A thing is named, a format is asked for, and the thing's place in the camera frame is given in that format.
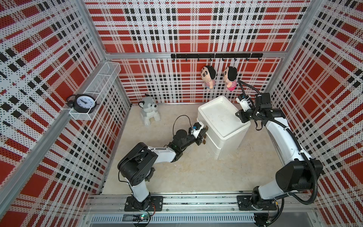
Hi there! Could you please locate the black alarm clock in basket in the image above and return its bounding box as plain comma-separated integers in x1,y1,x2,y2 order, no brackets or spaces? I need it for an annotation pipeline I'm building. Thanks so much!
66,94,97,114

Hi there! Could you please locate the grey white husky plush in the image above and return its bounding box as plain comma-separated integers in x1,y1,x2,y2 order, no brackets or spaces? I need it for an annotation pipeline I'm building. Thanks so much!
138,94,161,126

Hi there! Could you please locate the blue-shorts plush doll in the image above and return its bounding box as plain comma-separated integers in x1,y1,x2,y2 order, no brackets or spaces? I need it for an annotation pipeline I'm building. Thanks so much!
200,66,216,90

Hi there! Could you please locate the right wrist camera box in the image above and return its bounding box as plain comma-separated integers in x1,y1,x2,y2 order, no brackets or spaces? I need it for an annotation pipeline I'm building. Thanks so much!
236,94,254,112

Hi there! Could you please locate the white wire wall basket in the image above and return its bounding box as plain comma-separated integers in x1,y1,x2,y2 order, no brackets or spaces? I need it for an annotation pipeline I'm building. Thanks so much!
70,61,121,121

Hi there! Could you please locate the pink-dressed plush doll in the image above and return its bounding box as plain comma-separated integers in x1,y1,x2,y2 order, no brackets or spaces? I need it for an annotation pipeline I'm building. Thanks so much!
223,66,237,91

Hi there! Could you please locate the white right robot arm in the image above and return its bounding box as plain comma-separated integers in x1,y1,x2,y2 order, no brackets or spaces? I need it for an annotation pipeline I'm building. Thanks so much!
235,93,323,211

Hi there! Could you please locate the black wall hook rail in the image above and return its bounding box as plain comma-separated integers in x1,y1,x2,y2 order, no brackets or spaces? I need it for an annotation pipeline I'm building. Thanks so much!
171,53,263,60

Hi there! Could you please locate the white plastic drawer cabinet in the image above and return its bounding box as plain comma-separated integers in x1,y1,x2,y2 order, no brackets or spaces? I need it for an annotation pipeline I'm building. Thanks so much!
197,96,251,160

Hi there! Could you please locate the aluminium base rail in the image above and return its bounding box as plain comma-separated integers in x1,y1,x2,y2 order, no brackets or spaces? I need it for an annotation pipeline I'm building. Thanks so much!
80,192,323,227

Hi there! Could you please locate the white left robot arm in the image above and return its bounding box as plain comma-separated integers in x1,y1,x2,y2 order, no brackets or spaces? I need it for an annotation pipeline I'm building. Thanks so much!
117,122,209,211

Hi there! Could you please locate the green circuit board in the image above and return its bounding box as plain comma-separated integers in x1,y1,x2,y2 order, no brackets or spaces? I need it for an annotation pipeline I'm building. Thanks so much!
122,214,150,222

